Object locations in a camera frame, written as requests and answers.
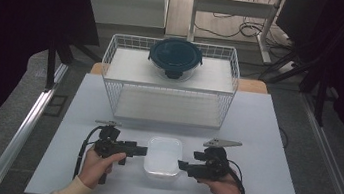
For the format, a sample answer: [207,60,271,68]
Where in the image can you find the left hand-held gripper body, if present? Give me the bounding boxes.
[89,118,130,163]

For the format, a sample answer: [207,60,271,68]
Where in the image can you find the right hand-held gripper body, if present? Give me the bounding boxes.
[196,135,244,185]

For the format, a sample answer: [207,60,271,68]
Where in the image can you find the clear rectangular plastic container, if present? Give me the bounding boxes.
[141,134,186,184]

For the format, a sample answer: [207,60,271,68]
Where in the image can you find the white wire rack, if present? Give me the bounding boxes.
[94,30,245,134]

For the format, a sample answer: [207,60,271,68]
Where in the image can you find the round container with dark lid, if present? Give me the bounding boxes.
[144,34,207,85]

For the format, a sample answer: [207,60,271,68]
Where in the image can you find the person's left hand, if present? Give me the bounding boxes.
[75,145,128,194]

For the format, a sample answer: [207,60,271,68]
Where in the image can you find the wooden table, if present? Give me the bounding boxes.
[89,58,271,97]

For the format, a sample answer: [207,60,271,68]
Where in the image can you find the black metal stand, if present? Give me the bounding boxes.
[41,31,105,99]
[257,47,344,130]

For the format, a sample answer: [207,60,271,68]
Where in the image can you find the white power strip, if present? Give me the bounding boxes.
[276,60,298,76]

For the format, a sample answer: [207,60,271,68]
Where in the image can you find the white cabinet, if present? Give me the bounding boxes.
[78,0,171,33]

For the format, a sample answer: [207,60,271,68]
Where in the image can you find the left hand-held gripper cable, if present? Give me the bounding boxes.
[72,123,103,183]

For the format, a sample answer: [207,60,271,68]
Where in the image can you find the hand-held gripper cable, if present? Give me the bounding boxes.
[223,159,252,194]
[72,123,103,183]

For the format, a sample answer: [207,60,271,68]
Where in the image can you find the right hand-held gripper cable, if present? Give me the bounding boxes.
[223,159,252,194]

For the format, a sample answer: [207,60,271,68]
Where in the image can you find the thin black cable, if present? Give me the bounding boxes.
[275,125,292,149]

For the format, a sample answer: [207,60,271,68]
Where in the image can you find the black cables on floor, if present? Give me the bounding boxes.
[188,0,305,79]

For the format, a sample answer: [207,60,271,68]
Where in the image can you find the white metal desk frame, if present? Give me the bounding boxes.
[184,0,287,66]

